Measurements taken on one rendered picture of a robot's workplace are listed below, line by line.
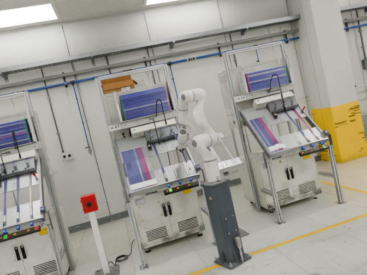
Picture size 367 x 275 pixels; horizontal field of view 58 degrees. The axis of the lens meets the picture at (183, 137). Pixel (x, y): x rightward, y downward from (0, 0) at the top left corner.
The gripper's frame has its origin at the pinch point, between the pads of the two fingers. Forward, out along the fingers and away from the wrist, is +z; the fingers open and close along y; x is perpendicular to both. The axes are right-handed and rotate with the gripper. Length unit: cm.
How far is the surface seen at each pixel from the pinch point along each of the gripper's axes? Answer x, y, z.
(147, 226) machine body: 45, 49, 58
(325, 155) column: -28, -272, 191
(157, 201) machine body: 26, 34, 45
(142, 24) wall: -254, -24, 45
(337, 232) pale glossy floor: 117, -106, 6
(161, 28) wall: -246, -51, 51
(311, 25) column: -181, -274, 43
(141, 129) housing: -43, 30, 11
